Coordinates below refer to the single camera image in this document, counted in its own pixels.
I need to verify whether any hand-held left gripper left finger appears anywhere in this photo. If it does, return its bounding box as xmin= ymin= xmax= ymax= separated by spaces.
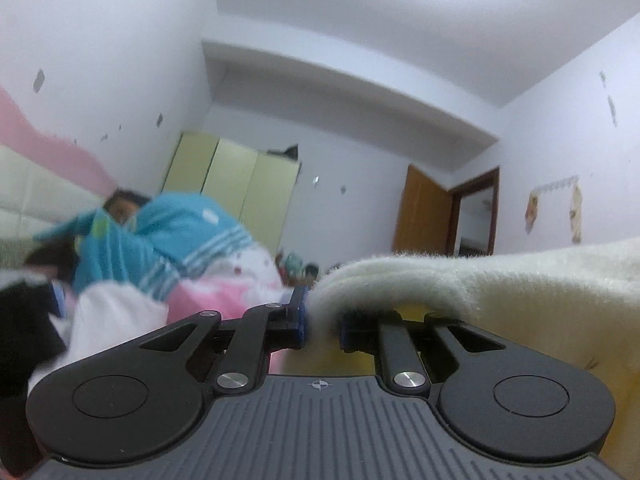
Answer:
xmin=137 ymin=285 xmax=309 ymax=397

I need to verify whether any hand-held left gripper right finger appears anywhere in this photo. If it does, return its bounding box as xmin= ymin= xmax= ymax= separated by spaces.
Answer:
xmin=339 ymin=310 xmax=508 ymax=401

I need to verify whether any white fluffy garment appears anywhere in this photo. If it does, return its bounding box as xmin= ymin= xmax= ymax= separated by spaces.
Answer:
xmin=307 ymin=237 xmax=640 ymax=376

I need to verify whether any pile of toys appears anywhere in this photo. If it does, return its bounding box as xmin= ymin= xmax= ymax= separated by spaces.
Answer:
xmin=276 ymin=250 xmax=322 ymax=287

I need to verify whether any pink printed duvet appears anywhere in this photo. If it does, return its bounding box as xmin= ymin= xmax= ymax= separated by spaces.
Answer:
xmin=70 ymin=246 xmax=297 ymax=376

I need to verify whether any yellow-green wardrobe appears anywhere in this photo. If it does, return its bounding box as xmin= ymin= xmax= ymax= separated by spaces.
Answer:
xmin=162 ymin=131 xmax=302 ymax=257

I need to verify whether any wooden door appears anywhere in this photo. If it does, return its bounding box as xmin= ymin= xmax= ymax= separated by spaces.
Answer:
xmin=392 ymin=164 xmax=454 ymax=257

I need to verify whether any black cloth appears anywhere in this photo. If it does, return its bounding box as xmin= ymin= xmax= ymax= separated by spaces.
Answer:
xmin=0 ymin=240 xmax=76 ymax=476

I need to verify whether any cream padded headboard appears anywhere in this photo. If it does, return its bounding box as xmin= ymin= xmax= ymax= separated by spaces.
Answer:
xmin=0 ymin=145 xmax=117 ymax=261

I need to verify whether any wall hook rack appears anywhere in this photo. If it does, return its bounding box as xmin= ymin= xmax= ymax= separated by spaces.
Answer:
xmin=524 ymin=175 xmax=584 ymax=246

